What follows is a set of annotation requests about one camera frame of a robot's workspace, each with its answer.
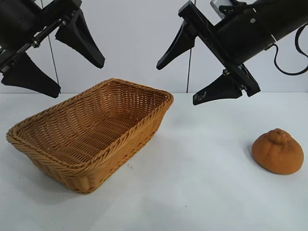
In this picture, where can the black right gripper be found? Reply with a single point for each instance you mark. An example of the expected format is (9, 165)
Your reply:
(243, 36)

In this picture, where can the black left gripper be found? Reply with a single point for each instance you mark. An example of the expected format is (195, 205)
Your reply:
(19, 21)

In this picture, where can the woven wicker basket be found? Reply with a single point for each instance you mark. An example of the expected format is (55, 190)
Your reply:
(96, 134)

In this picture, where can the bumpy orange fruit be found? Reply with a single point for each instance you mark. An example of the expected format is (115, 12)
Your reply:
(276, 154)

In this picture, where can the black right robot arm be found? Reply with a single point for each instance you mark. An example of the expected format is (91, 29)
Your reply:
(286, 19)

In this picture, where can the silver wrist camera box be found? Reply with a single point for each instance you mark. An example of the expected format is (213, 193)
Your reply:
(215, 6)

